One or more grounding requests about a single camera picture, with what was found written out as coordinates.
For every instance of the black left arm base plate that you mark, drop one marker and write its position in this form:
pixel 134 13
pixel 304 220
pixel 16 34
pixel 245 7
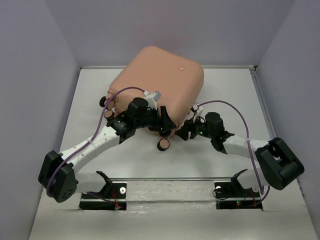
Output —
pixel 110 198

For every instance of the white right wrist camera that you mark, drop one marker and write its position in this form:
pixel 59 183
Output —
pixel 197 110

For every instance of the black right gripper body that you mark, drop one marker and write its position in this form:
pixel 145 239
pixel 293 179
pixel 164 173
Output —
pixel 201 129

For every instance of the aluminium table rail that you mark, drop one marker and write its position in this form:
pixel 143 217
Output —
pixel 224 179

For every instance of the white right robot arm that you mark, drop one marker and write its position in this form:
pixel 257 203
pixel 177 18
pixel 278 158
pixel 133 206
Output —
pixel 274 163

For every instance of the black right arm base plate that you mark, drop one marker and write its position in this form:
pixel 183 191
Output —
pixel 231 197

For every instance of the pink hard-shell suitcase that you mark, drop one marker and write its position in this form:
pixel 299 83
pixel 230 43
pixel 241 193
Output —
pixel 179 81

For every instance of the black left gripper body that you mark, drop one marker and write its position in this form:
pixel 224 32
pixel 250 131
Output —
pixel 150 120

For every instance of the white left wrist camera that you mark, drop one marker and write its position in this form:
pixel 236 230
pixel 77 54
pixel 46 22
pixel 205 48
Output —
pixel 152 98

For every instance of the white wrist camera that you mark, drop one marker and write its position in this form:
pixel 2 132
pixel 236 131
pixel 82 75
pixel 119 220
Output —
pixel 152 98
pixel 197 110

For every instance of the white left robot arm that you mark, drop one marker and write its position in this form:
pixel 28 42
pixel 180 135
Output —
pixel 58 171

